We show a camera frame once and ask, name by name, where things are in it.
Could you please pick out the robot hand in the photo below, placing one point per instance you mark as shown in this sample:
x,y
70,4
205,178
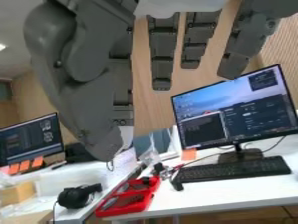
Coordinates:
x,y
84,66

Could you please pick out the small dark screen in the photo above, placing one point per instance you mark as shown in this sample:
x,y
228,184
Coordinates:
x,y
31,140

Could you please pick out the orange sticky note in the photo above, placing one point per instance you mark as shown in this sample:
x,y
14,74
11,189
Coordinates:
x,y
26,165
188,154
38,161
14,168

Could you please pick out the white desk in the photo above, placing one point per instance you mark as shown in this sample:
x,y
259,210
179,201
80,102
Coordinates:
x,y
48,180
231,196

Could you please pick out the large screen on stand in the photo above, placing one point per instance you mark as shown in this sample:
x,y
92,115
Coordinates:
x,y
231,110

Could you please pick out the red tray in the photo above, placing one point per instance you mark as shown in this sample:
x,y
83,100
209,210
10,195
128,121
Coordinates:
x,y
144,185
124,205

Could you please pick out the black headphones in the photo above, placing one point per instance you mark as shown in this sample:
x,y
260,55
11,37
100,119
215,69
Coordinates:
x,y
75,197

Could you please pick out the small wooden box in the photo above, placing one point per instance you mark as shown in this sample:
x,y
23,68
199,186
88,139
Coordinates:
x,y
18,194

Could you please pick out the long black keyboard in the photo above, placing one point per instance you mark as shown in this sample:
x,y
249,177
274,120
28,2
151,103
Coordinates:
x,y
235,169

